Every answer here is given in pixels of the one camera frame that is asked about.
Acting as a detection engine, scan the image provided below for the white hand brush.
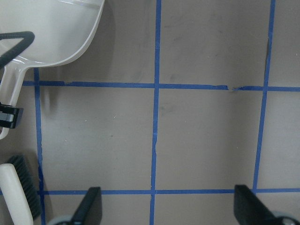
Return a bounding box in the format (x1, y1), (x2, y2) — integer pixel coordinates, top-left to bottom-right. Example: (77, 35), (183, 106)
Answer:
(0, 155), (42, 225)

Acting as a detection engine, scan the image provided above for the white plastic dustpan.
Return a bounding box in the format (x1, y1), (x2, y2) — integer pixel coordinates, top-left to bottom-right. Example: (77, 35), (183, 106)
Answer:
(0, 0), (105, 141)

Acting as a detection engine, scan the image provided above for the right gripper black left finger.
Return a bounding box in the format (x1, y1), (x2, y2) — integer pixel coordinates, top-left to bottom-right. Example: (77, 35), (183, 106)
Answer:
(70, 187), (102, 225)

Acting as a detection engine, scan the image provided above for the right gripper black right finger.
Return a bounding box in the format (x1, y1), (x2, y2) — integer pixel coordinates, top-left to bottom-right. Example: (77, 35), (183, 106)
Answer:
(233, 185), (274, 225)

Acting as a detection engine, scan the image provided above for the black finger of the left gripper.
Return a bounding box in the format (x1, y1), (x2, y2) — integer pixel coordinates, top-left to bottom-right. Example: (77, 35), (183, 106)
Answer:
(0, 103), (23, 128)

